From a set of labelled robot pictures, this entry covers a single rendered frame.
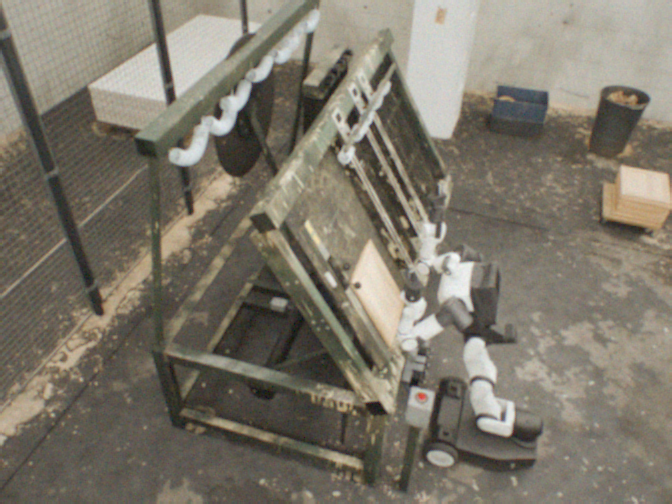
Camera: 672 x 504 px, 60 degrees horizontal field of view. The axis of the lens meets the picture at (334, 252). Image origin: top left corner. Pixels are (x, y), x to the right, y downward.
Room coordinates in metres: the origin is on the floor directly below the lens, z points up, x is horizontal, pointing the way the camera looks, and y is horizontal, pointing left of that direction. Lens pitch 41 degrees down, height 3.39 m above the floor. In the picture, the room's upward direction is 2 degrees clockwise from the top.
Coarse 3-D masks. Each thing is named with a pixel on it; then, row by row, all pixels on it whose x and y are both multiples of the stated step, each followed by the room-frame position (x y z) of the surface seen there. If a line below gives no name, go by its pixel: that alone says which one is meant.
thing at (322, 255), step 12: (300, 228) 2.11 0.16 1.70; (312, 228) 2.14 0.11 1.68; (312, 240) 2.09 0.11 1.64; (324, 252) 2.10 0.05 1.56; (324, 264) 2.08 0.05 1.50; (336, 276) 2.06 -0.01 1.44; (336, 288) 2.06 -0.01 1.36; (348, 288) 2.08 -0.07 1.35; (360, 312) 2.03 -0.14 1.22; (360, 324) 2.02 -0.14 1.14; (372, 324) 2.05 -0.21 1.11; (372, 336) 2.00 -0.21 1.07; (384, 348) 2.01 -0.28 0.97; (384, 360) 1.98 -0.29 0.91
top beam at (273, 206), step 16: (384, 32) 3.90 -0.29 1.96; (368, 48) 3.68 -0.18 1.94; (384, 48) 3.75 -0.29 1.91; (368, 64) 3.42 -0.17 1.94; (352, 80) 3.14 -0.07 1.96; (368, 80) 3.31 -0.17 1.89; (336, 96) 2.98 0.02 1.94; (320, 112) 2.82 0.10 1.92; (320, 128) 2.57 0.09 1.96; (336, 128) 2.70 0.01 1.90; (304, 144) 2.45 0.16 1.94; (320, 144) 2.49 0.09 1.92; (288, 160) 2.33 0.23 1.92; (304, 160) 2.30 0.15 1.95; (288, 176) 2.14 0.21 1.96; (304, 176) 2.23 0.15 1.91; (272, 192) 2.04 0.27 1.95; (288, 192) 2.07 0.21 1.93; (256, 208) 1.94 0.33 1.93; (272, 208) 1.92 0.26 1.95; (288, 208) 2.00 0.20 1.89; (256, 224) 1.89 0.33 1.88; (272, 224) 1.87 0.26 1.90
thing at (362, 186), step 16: (336, 112) 2.77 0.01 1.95; (336, 144) 2.73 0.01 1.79; (352, 160) 2.71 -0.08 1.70; (352, 176) 2.70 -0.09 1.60; (368, 192) 2.67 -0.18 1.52; (368, 208) 2.67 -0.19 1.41; (384, 224) 2.64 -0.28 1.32; (384, 240) 2.64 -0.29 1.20; (400, 256) 2.61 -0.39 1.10; (400, 272) 2.61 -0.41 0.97; (416, 272) 2.63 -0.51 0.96
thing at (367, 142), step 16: (352, 96) 3.01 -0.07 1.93; (352, 112) 3.03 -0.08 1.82; (352, 128) 3.03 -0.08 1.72; (368, 128) 3.05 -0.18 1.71; (368, 144) 3.00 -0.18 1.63; (384, 160) 3.02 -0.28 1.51; (384, 176) 2.97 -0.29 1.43; (400, 192) 2.99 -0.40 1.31; (400, 208) 2.94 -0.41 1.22; (416, 224) 2.95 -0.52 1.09; (416, 240) 2.90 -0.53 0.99
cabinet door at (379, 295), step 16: (368, 240) 2.51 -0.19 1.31; (368, 256) 2.40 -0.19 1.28; (368, 272) 2.32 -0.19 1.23; (384, 272) 2.44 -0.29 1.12; (352, 288) 2.15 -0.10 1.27; (368, 288) 2.24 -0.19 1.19; (384, 288) 2.36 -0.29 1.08; (368, 304) 2.15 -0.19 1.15; (384, 304) 2.27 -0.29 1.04; (400, 304) 2.39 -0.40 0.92; (384, 320) 2.18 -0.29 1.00; (384, 336) 2.10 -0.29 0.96
